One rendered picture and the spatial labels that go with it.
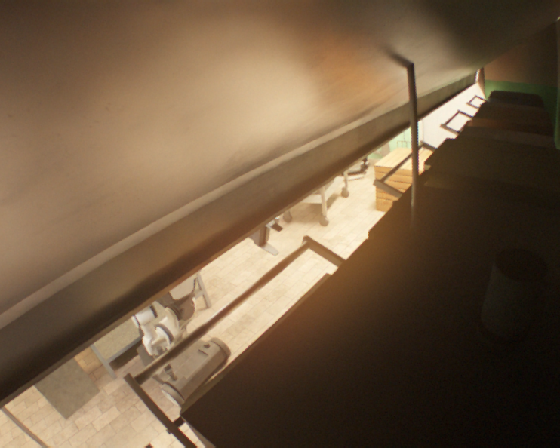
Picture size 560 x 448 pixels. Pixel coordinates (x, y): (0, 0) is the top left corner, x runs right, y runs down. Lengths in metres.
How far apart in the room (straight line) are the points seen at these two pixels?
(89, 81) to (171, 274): 0.69
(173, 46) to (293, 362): 0.53
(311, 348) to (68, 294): 0.50
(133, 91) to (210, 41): 0.06
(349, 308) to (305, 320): 0.10
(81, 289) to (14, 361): 0.23
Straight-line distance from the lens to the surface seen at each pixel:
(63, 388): 2.79
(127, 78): 0.23
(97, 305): 0.78
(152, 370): 0.81
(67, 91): 0.21
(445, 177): 1.40
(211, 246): 0.90
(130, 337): 2.87
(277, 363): 0.62
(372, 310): 0.70
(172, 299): 1.68
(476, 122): 2.57
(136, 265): 0.78
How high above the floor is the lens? 1.95
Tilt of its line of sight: 27 degrees down
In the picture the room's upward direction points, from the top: 10 degrees counter-clockwise
